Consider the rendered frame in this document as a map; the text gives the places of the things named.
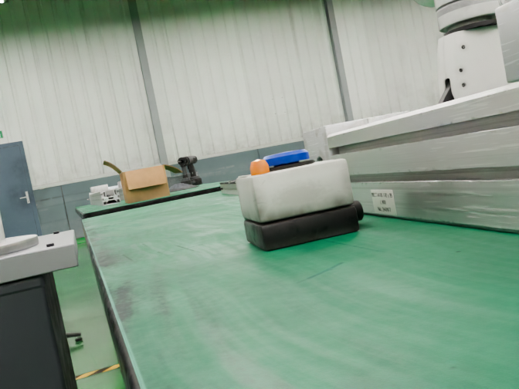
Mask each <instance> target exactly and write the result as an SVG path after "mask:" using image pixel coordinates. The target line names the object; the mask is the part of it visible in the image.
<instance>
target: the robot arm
mask: <svg viewBox="0 0 519 389"><path fill-rule="evenodd" d="M413 1H415V2H416V3H418V4H419V5H422V6H424V7H428V8H433V7H435V8H436V17H437V22H438V26H439V31H440V32H445V34H444V35H443V37H442V38H440V39H438V49H437V69H438V80H439V95H440V100H439V102H438V104H440V103H445V102H448V101H451V100H455V99H459V98H461V97H465V96H469V95H473V94H475V93H481V92H483V91H487V90H492V89H495V88H498V87H501V86H506V85H509V84H512V83H508V82H507V78H506V73H505V68H504V60H503V55H502V50H501V45H500V36H499V32H498V27H497V18H496V13H495V9H496V8H498V7H500V6H502V5H504V4H506V3H507V0H413ZM38 244H39V239H38V235H22V236H16V237H11V238H5V233H4V229H3V225H2V218H1V214H0V255H6V254H9V253H12V252H17V251H20V250H23V249H27V248H30V247H33V246H35V245H38Z"/></svg>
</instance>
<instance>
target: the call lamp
mask: <svg viewBox="0 0 519 389"><path fill-rule="evenodd" d="M269 172H270V169H269V165H268V163H267V162H266V161H265V160H261V159H257V160H255V161H253V162H251V165H250V173H251V176H253V175H258V174H265V173H269Z"/></svg>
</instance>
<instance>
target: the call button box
mask: <svg viewBox="0 0 519 389"><path fill-rule="evenodd" d="M269 169H270V172H269V173H265V174H258V175H253V176H251V174H247V175H243V176H238V178H237V179H236V187H237V191H238V195H239V202H240V207H241V211H242V215H243V217H244V218H246V220H245V221H244V227H245V232H246V239H247V241H248V242H250V243H252V244H254V245H256V246H258V247H259V248H261V249H263V250H265V251H272V250H275V249H281V248H286V247H289V246H293V245H299V244H303V243H306V242H312V241H317V240H320V239H324V238H330V237H334V236H338V235H344V234H348V233H351V232H356V231H358V230H359V224H358V221H361V220H362V219H363V217H364V211H363V207H362V205H361V203H360V202H359V201H358V200H356V201H354V197H353V193H352V188H351V181H350V176H349V172H348V164H347V161H346V160H345V159H342V158H337V159H333V160H329V161H318V162H316V161H314V160H309V161H301V162H299V163H295V164H288V165H283V166H279V167H269Z"/></svg>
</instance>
